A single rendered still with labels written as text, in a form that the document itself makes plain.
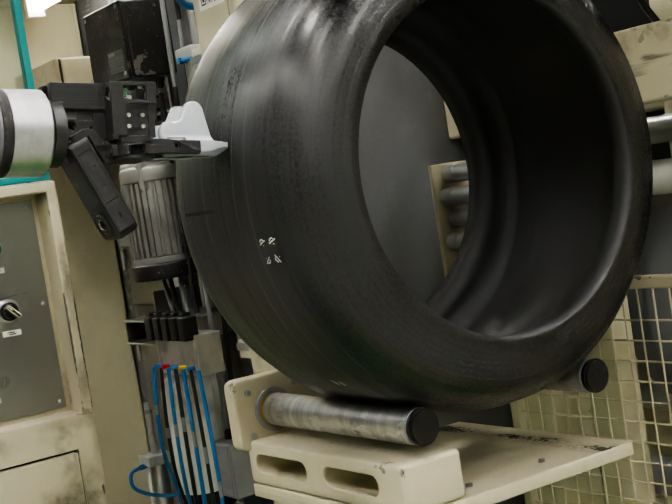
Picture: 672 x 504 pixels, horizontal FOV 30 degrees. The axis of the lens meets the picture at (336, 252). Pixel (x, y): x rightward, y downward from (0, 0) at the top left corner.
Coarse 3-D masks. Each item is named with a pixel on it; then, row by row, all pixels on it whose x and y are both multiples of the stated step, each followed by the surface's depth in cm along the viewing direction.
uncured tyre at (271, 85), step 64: (256, 0) 151; (320, 0) 138; (384, 0) 139; (448, 0) 175; (512, 0) 168; (576, 0) 155; (256, 64) 139; (320, 64) 135; (448, 64) 180; (512, 64) 179; (576, 64) 170; (256, 128) 136; (320, 128) 134; (512, 128) 183; (576, 128) 175; (640, 128) 160; (192, 192) 148; (256, 192) 136; (320, 192) 134; (512, 192) 184; (576, 192) 176; (640, 192) 160; (192, 256) 154; (256, 256) 140; (320, 256) 135; (384, 256) 137; (512, 256) 182; (576, 256) 173; (640, 256) 160; (256, 320) 148; (320, 320) 138; (384, 320) 137; (448, 320) 178; (512, 320) 176; (576, 320) 152; (320, 384) 154; (384, 384) 143; (448, 384) 144; (512, 384) 148
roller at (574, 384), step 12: (588, 360) 160; (600, 360) 160; (576, 372) 160; (588, 372) 159; (600, 372) 160; (552, 384) 164; (564, 384) 162; (576, 384) 160; (588, 384) 159; (600, 384) 160
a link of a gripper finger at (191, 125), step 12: (192, 108) 137; (180, 120) 136; (192, 120) 137; (204, 120) 138; (168, 132) 135; (180, 132) 136; (192, 132) 137; (204, 132) 138; (204, 144) 137; (216, 144) 138; (168, 156) 137
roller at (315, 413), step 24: (264, 408) 171; (288, 408) 166; (312, 408) 161; (336, 408) 157; (360, 408) 153; (384, 408) 149; (408, 408) 146; (336, 432) 158; (360, 432) 152; (384, 432) 148; (408, 432) 144; (432, 432) 145
